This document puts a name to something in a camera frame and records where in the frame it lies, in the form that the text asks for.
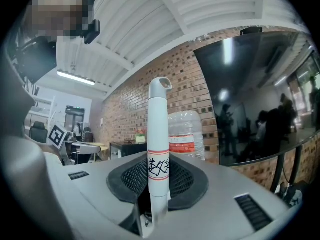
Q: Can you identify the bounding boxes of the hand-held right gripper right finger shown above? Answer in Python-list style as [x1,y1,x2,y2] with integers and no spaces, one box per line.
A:
[159,153,300,240]

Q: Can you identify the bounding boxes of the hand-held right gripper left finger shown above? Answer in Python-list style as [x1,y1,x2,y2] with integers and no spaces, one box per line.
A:
[44,151,150,237]

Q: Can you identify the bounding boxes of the person's grey t-shirt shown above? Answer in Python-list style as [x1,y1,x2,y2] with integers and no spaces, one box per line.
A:
[0,46,36,140]

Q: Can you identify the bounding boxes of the black office chair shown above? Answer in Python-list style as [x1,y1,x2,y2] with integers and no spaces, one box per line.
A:
[83,126,94,143]
[29,121,48,144]

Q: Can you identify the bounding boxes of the person's left forearm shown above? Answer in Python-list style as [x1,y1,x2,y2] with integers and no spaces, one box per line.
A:
[37,143,63,165]

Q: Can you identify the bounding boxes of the black head-mounted camera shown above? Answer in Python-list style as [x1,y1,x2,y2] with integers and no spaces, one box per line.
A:
[83,19,101,45]

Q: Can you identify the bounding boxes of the large black television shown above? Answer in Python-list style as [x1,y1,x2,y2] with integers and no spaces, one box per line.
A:
[193,31,320,167]

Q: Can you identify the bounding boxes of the yellow round table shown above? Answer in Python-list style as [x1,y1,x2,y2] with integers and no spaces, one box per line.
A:
[96,143,109,160]

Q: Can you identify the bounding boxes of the potted red flowers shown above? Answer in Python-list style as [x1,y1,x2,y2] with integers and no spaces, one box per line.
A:
[134,129,148,145]

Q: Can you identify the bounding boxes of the dark double door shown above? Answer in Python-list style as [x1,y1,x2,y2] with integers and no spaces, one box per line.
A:
[65,105,86,138]

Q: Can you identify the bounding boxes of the clear water bottle red label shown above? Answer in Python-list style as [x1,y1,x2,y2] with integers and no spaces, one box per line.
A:
[167,110,206,162]

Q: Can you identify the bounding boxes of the black box above television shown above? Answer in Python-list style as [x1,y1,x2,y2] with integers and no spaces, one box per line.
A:
[240,26,263,36]

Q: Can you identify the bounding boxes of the long ceiling light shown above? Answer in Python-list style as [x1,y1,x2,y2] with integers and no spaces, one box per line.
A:
[56,69,96,86]

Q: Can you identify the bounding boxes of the white metal shelf rack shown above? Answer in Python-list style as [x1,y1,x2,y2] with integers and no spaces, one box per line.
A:
[23,76,58,125]

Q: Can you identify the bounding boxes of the black television stand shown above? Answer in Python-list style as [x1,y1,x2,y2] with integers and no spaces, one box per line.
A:
[271,145,305,194]

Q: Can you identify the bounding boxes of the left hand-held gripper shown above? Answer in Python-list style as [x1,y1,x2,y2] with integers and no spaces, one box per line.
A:
[48,124,105,166]

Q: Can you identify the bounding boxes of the person's head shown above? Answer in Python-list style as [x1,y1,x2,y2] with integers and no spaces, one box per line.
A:
[24,0,96,39]

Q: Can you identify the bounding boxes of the black glass-door cabinet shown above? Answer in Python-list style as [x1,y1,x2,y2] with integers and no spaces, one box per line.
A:
[109,141,149,159]

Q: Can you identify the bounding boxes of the black chest-mounted box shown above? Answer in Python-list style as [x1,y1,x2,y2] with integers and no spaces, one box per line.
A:
[14,35,58,85]

